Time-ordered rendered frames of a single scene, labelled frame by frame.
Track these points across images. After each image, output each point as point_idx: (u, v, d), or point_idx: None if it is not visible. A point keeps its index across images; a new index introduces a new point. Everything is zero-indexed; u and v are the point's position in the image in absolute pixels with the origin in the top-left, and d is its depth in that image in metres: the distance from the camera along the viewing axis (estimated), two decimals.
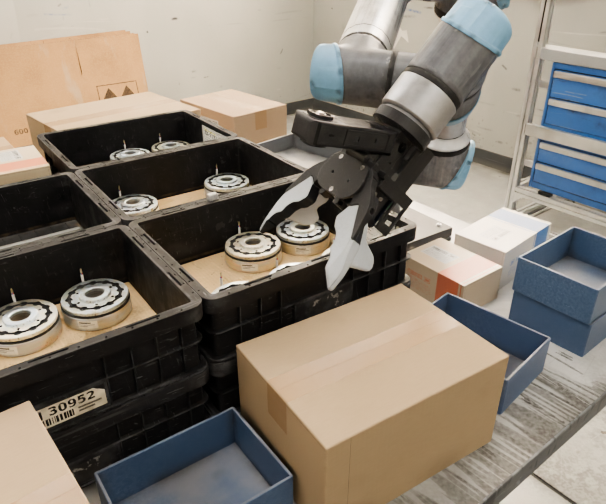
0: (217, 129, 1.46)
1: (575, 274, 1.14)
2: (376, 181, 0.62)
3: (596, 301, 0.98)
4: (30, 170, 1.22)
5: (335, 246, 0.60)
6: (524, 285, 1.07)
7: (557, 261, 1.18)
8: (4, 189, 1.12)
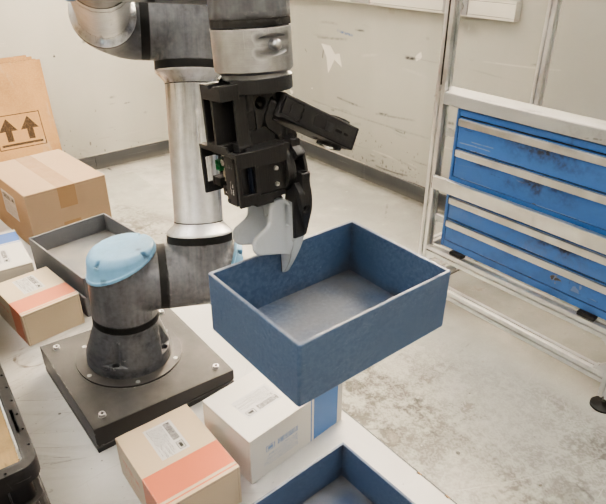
0: None
1: (340, 302, 0.66)
2: None
3: (302, 366, 0.50)
4: None
5: None
6: (222, 324, 0.60)
7: (325, 279, 0.71)
8: None
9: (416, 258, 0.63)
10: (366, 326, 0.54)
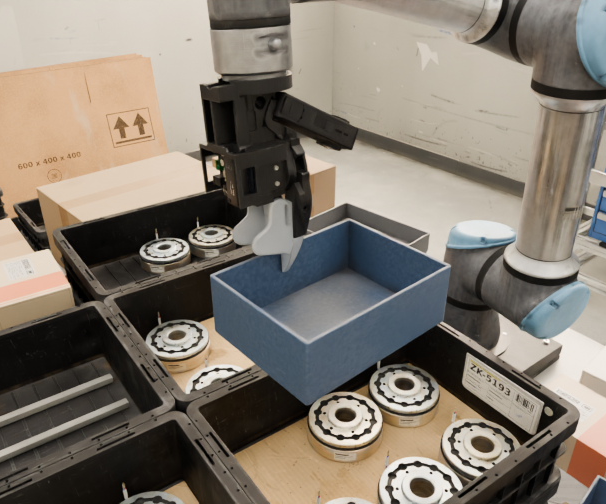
0: None
1: (341, 301, 0.66)
2: None
3: (310, 364, 0.50)
4: (47, 295, 0.96)
5: None
6: (225, 326, 0.60)
7: (324, 278, 0.71)
8: (14, 333, 0.86)
9: (416, 254, 0.63)
10: (371, 323, 0.54)
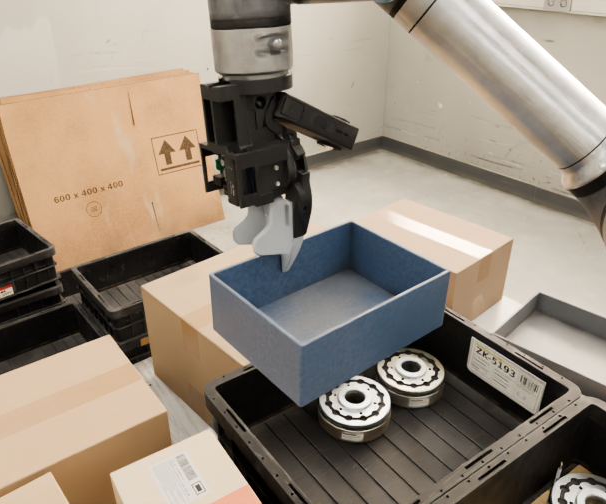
0: (522, 362, 0.80)
1: (340, 302, 0.66)
2: None
3: (304, 366, 0.50)
4: None
5: None
6: (223, 324, 0.60)
7: (324, 279, 0.71)
8: None
9: (416, 258, 0.63)
10: (367, 326, 0.54)
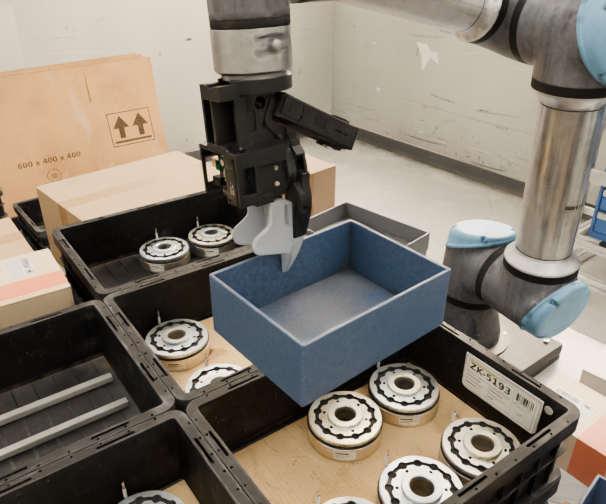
0: None
1: (340, 302, 0.66)
2: None
3: (306, 366, 0.50)
4: (46, 294, 0.96)
5: None
6: (223, 325, 0.60)
7: (324, 278, 0.71)
8: (14, 332, 0.86)
9: (416, 257, 0.63)
10: (368, 325, 0.54)
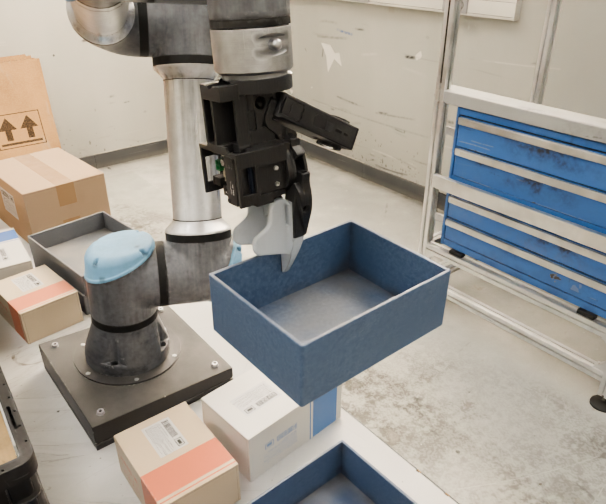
0: None
1: (340, 302, 0.66)
2: None
3: (305, 366, 0.50)
4: None
5: None
6: (223, 325, 0.60)
7: (324, 279, 0.71)
8: None
9: (416, 257, 0.63)
10: (367, 326, 0.54)
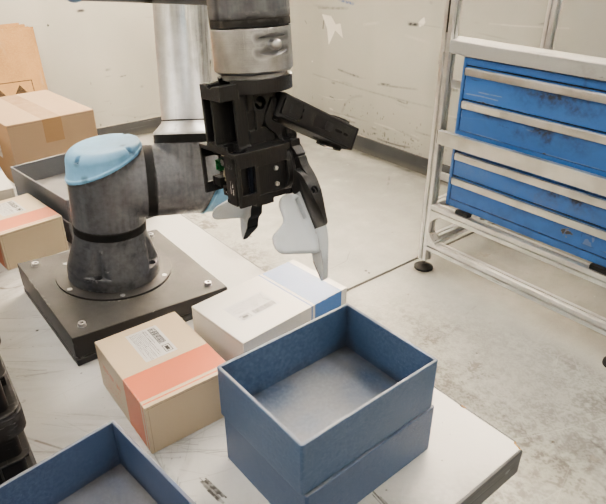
0: None
1: (337, 383, 0.72)
2: None
3: (304, 462, 0.56)
4: None
5: (259, 208, 0.68)
6: (230, 411, 0.66)
7: (323, 357, 0.76)
8: None
9: (406, 345, 0.69)
10: (361, 419, 0.60)
